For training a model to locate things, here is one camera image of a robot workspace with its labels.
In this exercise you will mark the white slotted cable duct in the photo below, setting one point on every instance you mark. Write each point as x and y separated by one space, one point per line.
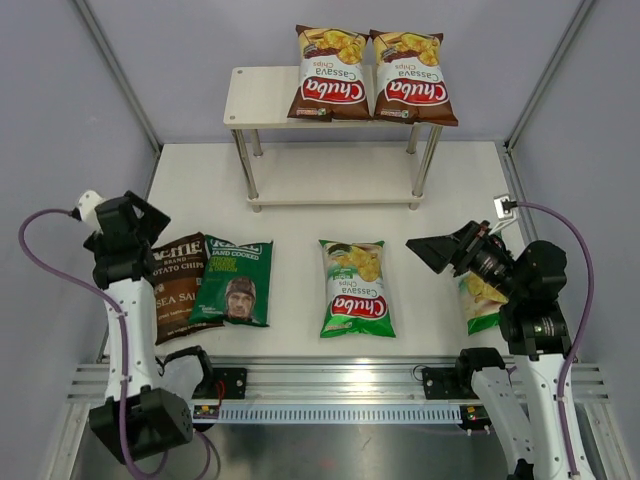
333 414

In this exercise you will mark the green Chuba cassava bag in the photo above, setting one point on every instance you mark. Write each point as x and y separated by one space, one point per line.
356 297

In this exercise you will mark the brown Chuba cassava bag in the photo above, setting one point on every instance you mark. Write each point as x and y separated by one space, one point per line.
331 76
410 86

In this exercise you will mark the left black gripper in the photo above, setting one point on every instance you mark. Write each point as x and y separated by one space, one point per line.
152 221

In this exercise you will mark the brown Kettle sea salt bag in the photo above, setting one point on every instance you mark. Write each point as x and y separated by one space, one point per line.
177 277

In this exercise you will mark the white two-tier wooden shelf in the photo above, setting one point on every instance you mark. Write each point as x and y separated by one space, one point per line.
311 173

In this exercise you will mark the green Kettle hand cooked bag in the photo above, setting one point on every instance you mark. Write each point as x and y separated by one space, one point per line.
235 286

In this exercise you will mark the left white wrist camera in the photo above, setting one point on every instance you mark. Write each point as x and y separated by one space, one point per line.
85 206

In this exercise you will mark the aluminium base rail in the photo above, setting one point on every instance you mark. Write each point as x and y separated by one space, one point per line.
331 380

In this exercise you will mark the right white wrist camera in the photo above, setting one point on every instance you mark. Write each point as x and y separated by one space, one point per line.
505 208

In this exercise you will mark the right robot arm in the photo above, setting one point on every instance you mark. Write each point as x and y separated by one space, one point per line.
541 437

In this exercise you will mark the green white Chuba bag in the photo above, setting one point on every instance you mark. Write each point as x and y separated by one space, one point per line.
480 303

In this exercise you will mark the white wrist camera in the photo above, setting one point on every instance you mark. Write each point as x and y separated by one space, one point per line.
505 208
85 206

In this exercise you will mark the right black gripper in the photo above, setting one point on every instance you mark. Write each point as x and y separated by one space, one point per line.
438 252

